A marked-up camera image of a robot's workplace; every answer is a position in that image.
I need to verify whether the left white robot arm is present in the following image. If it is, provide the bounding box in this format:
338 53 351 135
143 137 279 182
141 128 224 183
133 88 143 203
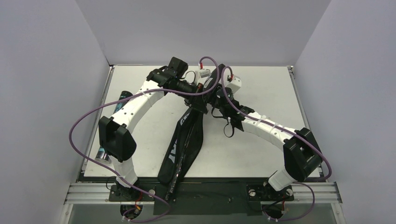
98 57 219 201

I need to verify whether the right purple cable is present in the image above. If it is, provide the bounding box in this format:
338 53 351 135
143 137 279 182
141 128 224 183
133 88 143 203
220 65 333 222

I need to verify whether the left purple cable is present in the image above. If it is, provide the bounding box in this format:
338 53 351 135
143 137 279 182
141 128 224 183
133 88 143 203
68 56 221 223

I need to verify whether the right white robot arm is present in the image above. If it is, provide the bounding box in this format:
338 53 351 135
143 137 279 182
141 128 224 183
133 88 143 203
208 86 323 200

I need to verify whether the black badminton racket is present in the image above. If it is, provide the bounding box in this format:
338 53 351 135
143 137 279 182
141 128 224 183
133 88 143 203
165 124 194 202

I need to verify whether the purple cable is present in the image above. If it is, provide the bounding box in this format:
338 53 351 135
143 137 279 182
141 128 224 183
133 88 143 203
220 65 333 222
68 56 221 223

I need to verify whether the black Crossway racket bag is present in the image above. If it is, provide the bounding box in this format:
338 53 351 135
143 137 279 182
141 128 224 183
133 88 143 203
157 61 219 185

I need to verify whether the black shuttlecock tube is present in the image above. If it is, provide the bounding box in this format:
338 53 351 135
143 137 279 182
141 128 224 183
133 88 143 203
94 90 134 163

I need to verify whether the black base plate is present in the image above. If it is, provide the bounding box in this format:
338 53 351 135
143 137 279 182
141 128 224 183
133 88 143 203
106 177 294 216

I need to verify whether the aluminium frame rail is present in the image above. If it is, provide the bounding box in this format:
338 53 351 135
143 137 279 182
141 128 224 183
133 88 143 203
64 182 342 204

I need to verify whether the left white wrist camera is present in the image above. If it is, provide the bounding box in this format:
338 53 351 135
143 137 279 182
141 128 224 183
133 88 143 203
197 69 211 78

